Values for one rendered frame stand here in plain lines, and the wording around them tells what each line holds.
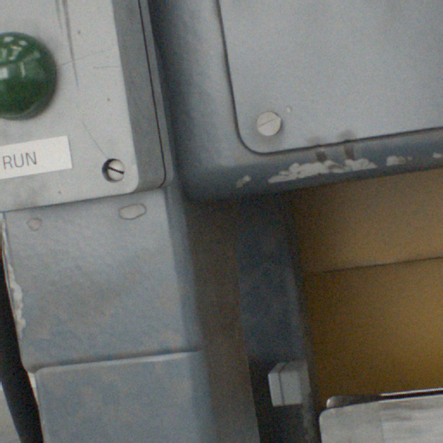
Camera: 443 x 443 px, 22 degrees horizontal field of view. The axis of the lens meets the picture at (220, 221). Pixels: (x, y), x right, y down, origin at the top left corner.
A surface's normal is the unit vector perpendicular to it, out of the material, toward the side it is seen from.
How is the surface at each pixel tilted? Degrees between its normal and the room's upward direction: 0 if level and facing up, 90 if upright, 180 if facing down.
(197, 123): 90
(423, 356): 90
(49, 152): 90
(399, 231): 90
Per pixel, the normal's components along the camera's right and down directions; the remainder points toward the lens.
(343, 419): 0.04, 0.05
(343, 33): -0.22, 0.08
